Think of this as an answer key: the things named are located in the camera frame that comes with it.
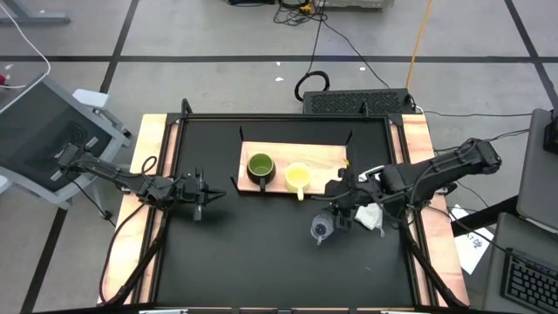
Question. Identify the grey metal table leg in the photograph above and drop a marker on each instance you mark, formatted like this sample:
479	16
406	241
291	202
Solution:
35	18

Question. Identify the black desk leg bar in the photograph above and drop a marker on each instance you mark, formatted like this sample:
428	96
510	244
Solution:
484	216

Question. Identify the white cloth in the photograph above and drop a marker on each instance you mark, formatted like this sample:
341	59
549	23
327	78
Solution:
369	216

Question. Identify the yellow mug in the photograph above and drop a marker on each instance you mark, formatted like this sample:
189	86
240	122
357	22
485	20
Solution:
297	175

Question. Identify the black keyboard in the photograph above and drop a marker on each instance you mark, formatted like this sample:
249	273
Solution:
529	283

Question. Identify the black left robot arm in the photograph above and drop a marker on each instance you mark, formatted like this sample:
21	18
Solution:
126	181

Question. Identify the black metal table frame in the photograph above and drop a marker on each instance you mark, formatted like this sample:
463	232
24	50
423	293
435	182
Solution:
283	117

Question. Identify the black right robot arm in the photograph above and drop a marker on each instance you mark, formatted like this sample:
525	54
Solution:
436	170

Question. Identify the black device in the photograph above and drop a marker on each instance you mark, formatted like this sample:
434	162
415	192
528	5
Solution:
551	135

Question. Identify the black perforated computer case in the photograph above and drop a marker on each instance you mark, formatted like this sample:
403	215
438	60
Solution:
349	102

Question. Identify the clear glass cup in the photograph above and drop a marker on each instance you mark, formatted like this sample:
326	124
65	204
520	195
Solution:
314	228

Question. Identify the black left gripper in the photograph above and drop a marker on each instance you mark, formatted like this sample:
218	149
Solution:
194	189

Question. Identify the wooden shelf with black frame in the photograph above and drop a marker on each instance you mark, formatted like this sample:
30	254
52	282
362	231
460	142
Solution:
322	152

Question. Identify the white printed paper sheet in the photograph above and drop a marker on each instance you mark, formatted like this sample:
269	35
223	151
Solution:
473	248

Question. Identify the dark green mug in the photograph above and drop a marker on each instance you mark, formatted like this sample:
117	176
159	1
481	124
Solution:
260	165

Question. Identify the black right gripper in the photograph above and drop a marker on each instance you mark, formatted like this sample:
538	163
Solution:
349	192

